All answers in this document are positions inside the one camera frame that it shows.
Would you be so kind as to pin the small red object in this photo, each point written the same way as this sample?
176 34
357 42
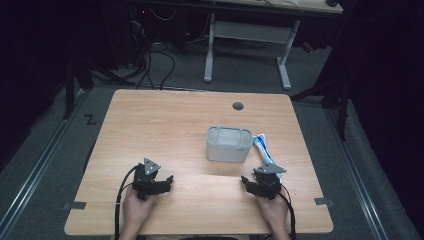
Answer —
307 47

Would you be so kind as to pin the person's left hand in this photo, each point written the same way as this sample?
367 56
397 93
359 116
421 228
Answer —
135 210

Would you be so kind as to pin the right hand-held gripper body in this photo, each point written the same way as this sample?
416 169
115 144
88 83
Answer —
270 183

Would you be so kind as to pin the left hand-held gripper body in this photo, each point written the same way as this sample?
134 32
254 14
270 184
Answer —
146 181

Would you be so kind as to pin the grey tape piece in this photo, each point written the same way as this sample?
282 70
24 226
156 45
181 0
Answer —
78 205
323 201

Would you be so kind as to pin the metal floor rail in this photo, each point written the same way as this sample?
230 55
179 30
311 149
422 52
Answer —
32 173
356 180

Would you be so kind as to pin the grey plastic container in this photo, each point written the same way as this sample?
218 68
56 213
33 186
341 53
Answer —
228 151

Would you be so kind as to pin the white-framed desk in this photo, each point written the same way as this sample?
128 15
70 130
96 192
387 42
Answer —
250 32

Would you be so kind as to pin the blue and white toothpaste tube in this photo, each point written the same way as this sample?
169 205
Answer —
263 148

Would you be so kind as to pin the person's right hand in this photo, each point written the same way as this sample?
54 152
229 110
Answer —
276 211

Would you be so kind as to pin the black round table grommet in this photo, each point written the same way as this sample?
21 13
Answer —
238 106

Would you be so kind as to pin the black metal stand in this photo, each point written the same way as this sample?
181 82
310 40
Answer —
342 110
69 90

